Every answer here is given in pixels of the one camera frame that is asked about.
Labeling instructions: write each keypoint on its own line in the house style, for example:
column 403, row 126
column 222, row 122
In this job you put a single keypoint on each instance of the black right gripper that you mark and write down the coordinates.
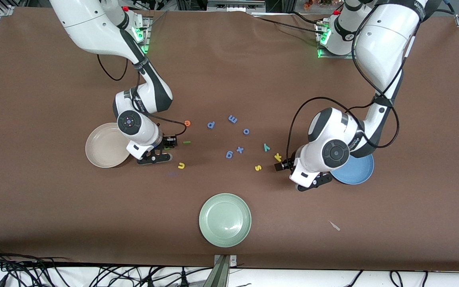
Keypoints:
column 167, row 141

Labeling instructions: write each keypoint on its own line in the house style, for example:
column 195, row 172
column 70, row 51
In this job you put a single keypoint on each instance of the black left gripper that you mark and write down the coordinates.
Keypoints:
column 287, row 164

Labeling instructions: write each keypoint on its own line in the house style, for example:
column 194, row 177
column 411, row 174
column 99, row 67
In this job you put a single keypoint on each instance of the teal foam letter y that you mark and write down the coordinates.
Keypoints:
column 266, row 148

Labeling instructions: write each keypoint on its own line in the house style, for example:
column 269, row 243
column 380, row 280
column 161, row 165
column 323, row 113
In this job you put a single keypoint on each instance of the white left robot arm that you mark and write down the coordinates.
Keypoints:
column 385, row 48

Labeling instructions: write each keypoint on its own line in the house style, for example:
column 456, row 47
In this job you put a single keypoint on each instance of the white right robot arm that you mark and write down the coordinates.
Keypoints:
column 90, row 28

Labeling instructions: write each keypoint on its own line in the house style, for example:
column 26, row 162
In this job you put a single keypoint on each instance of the blue foam letter p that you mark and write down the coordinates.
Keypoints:
column 210, row 126

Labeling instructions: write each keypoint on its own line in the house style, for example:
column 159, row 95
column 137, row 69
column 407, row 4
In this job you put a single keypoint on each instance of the blue foam letter g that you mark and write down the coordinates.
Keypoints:
column 228, row 156

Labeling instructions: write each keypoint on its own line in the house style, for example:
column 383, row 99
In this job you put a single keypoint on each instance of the blue foam letter m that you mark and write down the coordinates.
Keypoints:
column 232, row 118

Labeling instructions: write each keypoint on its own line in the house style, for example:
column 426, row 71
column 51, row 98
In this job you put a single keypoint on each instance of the beige brown plate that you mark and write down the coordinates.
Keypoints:
column 102, row 147

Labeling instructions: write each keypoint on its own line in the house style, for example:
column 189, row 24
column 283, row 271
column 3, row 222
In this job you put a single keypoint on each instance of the blue plate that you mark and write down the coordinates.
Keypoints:
column 359, row 173

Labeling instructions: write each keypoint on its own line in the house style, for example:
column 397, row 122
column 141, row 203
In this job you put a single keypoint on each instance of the small grey paper scrap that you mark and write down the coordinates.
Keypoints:
column 334, row 226

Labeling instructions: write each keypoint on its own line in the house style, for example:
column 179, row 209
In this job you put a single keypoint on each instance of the pale green plate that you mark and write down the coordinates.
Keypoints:
column 224, row 220

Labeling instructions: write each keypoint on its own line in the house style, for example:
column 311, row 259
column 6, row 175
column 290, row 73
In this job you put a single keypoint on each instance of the brown table cover sheet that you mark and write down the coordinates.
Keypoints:
column 229, row 79

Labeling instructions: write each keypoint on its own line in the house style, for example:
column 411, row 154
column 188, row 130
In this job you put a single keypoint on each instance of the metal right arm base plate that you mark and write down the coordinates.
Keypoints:
column 147, row 40

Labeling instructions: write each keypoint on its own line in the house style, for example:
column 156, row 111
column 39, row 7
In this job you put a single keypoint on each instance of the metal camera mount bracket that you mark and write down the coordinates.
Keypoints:
column 224, row 263

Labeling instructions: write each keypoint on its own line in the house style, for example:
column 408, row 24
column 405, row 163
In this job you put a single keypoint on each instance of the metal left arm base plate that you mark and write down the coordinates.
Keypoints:
column 333, row 56

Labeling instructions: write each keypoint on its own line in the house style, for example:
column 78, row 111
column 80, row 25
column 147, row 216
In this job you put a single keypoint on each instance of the aluminium frame profile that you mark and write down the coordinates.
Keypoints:
column 235, row 5

